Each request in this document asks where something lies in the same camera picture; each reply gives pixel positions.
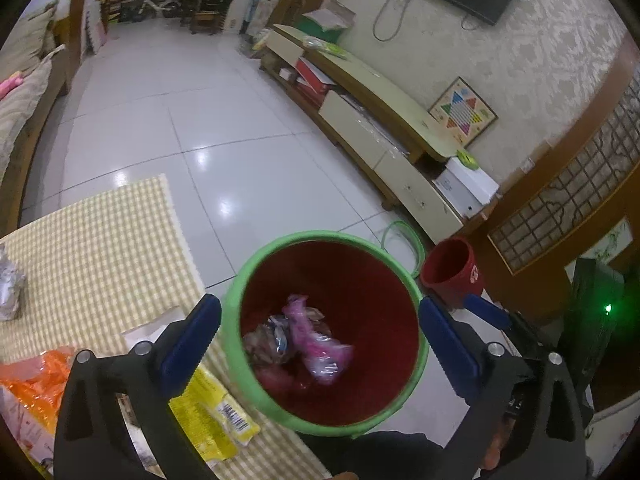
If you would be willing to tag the green hoop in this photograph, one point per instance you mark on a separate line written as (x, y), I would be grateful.
(395, 223)

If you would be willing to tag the green plastic packet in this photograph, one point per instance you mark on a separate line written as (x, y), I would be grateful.
(325, 46)

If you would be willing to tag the person's right hand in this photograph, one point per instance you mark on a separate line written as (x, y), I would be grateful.
(495, 455)

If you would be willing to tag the colourful checkers board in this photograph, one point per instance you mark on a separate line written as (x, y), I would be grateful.
(462, 112)

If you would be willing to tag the silver paper ball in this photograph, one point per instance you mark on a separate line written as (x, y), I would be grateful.
(10, 285)

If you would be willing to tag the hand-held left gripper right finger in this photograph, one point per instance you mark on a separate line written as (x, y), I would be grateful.
(447, 345)

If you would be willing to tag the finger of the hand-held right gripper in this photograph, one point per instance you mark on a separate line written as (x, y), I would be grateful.
(487, 310)

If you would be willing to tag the beige striped sofa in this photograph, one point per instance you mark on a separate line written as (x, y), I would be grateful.
(25, 105)

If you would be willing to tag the clear silver plastic wrapper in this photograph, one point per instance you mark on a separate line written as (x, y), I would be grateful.
(267, 342)

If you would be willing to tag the white balance bike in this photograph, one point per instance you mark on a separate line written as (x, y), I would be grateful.
(160, 5)

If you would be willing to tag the small green toy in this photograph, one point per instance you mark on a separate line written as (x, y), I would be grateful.
(466, 159)

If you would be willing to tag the wooden lattice screen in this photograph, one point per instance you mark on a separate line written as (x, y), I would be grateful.
(575, 190)

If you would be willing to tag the pink plastic wrapper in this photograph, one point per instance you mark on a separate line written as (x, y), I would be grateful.
(320, 345)

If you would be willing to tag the orange snack packet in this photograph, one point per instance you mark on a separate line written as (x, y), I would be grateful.
(35, 385)

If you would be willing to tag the green rimmed red trash bin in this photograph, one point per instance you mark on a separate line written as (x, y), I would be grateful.
(350, 280)

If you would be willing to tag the small red bucket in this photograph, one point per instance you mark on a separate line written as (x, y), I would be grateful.
(450, 265)

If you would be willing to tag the foam floor mats stack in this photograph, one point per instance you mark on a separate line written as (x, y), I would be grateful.
(95, 20)

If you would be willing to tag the beige television cabinet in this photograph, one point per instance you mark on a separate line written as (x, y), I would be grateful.
(360, 80)

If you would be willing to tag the white cardboard box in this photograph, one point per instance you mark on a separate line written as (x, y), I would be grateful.
(470, 180)

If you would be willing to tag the pink white packet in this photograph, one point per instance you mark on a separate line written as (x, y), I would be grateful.
(20, 435)

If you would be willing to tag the yellow checkered tablecloth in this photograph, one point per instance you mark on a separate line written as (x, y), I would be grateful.
(100, 240)

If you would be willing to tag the red flat box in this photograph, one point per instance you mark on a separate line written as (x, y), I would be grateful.
(310, 72)

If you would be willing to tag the yellow packet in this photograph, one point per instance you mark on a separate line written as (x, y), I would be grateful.
(210, 410)

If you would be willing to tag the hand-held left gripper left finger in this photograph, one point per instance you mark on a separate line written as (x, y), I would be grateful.
(192, 340)

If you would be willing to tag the pink toy stick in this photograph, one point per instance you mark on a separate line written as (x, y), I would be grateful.
(11, 85)

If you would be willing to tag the green cardboard box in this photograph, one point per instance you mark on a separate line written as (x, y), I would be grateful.
(312, 27)

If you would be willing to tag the small wooden chair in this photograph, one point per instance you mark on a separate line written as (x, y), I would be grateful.
(205, 22)

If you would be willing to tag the wall socket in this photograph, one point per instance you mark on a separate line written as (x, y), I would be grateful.
(526, 164)

